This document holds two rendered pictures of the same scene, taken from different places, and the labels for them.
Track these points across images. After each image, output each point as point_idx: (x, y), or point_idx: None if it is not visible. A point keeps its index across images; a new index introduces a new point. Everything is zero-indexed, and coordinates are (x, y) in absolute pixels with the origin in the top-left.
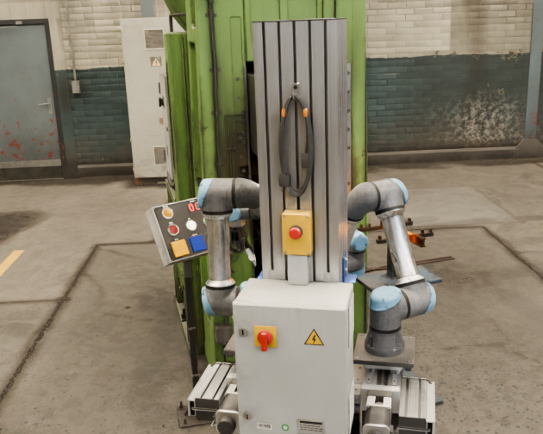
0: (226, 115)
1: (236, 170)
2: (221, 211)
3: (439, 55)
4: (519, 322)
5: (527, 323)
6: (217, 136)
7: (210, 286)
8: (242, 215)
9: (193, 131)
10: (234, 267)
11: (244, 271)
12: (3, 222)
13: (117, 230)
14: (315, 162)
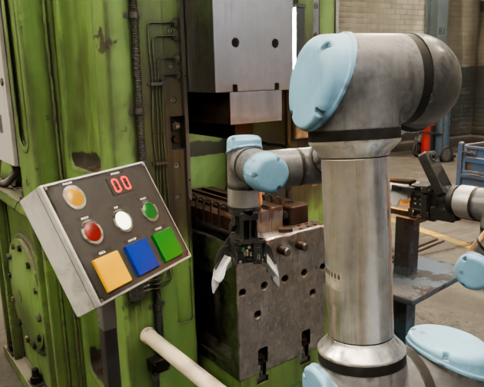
0: (149, 22)
1: (166, 124)
2: (394, 127)
3: None
4: (441, 310)
5: (449, 309)
6: (137, 58)
7: (360, 366)
8: (290, 176)
9: (63, 71)
10: (164, 295)
11: (179, 299)
12: None
13: None
14: None
